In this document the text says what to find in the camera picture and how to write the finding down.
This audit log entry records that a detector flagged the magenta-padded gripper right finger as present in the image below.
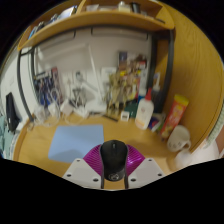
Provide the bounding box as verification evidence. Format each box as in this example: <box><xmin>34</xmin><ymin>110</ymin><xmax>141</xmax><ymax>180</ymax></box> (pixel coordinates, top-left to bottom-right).
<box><xmin>123</xmin><ymin>146</ymin><xmax>166</xmax><ymax>190</ymax></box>

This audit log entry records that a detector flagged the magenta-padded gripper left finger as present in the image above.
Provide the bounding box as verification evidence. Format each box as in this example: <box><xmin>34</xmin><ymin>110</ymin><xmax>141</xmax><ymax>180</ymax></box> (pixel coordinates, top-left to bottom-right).
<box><xmin>62</xmin><ymin>143</ymin><xmax>104</xmax><ymax>190</ymax></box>

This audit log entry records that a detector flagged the black computer mouse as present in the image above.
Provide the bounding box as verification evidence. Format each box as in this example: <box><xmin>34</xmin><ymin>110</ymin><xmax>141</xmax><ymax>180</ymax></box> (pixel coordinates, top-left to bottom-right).
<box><xmin>99</xmin><ymin>139</ymin><xmax>129</xmax><ymax>183</ymax></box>

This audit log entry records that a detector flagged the light blue mouse pad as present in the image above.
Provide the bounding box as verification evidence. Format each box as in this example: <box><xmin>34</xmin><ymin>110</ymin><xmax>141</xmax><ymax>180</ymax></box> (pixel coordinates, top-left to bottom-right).
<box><xmin>47</xmin><ymin>124</ymin><xmax>105</xmax><ymax>164</ymax></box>

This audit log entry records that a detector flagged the white mug with face print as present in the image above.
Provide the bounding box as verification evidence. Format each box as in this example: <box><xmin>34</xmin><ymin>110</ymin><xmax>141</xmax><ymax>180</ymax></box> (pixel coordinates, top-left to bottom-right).
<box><xmin>166</xmin><ymin>124</ymin><xmax>192</xmax><ymax>153</ymax></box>

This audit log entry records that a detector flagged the small blue red box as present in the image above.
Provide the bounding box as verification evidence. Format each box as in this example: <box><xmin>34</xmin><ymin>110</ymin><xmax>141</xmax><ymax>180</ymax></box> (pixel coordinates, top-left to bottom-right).
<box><xmin>148</xmin><ymin>114</ymin><xmax>164</xmax><ymax>133</ymax></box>

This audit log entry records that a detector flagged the white tissue pack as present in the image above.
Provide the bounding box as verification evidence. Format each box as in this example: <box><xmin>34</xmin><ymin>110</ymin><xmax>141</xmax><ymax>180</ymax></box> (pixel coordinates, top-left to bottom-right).
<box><xmin>173</xmin><ymin>143</ymin><xmax>224</xmax><ymax>169</ymax></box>

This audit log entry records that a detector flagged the white red-pump lotion bottle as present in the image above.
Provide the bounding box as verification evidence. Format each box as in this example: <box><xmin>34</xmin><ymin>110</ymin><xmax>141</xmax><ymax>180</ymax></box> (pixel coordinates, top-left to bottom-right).
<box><xmin>134</xmin><ymin>87</ymin><xmax>155</xmax><ymax>131</ymax></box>

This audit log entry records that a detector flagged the white power strip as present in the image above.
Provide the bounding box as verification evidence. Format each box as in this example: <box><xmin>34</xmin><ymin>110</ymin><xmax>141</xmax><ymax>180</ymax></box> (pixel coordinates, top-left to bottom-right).
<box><xmin>74</xmin><ymin>107</ymin><xmax>91</xmax><ymax>120</ymax></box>

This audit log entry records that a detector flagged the small white cube clock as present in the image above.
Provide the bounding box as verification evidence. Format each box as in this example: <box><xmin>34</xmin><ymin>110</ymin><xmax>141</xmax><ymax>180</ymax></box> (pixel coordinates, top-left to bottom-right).
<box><xmin>120</xmin><ymin>110</ymin><xmax>131</xmax><ymax>122</ymax></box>

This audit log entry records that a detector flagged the black ruler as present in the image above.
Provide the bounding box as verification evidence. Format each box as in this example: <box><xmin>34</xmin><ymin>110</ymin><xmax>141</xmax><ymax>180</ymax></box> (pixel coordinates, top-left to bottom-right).
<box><xmin>102</xmin><ymin>114</ymin><xmax>119</xmax><ymax>123</ymax></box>

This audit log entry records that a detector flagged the red yellow snack tube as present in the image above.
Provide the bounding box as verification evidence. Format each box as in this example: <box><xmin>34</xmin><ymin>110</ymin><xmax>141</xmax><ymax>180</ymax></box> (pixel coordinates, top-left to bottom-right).
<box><xmin>159</xmin><ymin>94</ymin><xmax>190</xmax><ymax>140</ymax></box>

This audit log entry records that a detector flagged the dark green round container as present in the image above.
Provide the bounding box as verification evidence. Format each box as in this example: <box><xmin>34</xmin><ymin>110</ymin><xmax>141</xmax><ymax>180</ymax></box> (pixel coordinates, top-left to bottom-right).
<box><xmin>124</xmin><ymin>101</ymin><xmax>139</xmax><ymax>118</ymax></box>

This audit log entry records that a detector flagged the large white charger block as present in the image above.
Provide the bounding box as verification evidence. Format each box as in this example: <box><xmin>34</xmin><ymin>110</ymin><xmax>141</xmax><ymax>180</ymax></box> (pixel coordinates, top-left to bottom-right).
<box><xmin>60</xmin><ymin>99</ymin><xmax>75</xmax><ymax>116</ymax></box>

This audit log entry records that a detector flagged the white desk lamp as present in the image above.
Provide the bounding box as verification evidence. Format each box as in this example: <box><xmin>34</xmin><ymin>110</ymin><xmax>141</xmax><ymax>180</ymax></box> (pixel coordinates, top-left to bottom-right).
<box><xmin>39</xmin><ymin>41</ymin><xmax>108</xmax><ymax>115</ymax></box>

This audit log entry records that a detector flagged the clear plastic cup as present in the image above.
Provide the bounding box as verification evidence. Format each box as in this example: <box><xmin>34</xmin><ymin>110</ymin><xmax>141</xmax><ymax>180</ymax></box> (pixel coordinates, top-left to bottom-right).
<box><xmin>34</xmin><ymin>104</ymin><xmax>49</xmax><ymax>125</ymax></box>

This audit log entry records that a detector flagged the stainless steel cup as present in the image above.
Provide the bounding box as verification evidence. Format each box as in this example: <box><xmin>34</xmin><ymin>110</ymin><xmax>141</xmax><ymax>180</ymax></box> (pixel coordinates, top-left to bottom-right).
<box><xmin>71</xmin><ymin>87</ymin><xmax>87</xmax><ymax>105</ymax></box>

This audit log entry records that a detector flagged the teal cloth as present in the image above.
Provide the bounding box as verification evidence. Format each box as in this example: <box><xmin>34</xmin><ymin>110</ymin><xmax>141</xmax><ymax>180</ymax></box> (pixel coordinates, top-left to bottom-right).
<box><xmin>0</xmin><ymin>114</ymin><xmax>18</xmax><ymax>158</ymax></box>

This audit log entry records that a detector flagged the brown tree creature figurine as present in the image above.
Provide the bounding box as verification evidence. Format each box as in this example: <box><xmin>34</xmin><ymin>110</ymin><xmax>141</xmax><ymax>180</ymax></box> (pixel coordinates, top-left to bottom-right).
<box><xmin>105</xmin><ymin>71</ymin><xmax>129</xmax><ymax>114</ymax></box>

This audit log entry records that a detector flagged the black bag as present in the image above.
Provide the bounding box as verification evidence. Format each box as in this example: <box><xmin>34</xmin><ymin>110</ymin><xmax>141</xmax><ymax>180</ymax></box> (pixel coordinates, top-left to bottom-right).
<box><xmin>4</xmin><ymin>92</ymin><xmax>22</xmax><ymax>133</ymax></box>

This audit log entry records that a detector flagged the blue robot model kit box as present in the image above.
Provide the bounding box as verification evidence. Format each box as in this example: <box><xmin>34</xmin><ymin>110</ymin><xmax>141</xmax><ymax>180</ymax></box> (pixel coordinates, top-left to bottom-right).
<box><xmin>33</xmin><ymin>66</ymin><xmax>64</xmax><ymax>108</ymax></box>

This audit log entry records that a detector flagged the colourful figure box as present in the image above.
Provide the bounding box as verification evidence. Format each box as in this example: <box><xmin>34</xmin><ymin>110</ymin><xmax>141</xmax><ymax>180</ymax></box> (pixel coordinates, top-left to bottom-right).
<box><xmin>118</xmin><ymin>50</ymin><xmax>148</xmax><ymax>101</ymax></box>

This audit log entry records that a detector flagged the wooden overhead shelf unit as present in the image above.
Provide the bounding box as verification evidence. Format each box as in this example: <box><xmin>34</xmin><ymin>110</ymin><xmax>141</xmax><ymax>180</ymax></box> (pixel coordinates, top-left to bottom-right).
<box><xmin>17</xmin><ymin>0</ymin><xmax>176</xmax><ymax>52</ymax></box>

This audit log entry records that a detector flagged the white wall socket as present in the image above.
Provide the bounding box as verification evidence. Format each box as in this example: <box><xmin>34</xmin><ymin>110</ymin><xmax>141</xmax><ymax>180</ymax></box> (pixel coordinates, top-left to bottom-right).
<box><xmin>74</xmin><ymin>70</ymin><xmax>89</xmax><ymax>87</ymax></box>
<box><xmin>62</xmin><ymin>73</ymin><xmax>76</xmax><ymax>89</ymax></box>

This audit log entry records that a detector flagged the white wall-mounted box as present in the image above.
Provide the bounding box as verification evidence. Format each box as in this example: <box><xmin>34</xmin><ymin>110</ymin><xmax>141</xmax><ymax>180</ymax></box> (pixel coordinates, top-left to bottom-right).
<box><xmin>100</xmin><ymin>66</ymin><xmax>118</xmax><ymax>84</ymax></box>

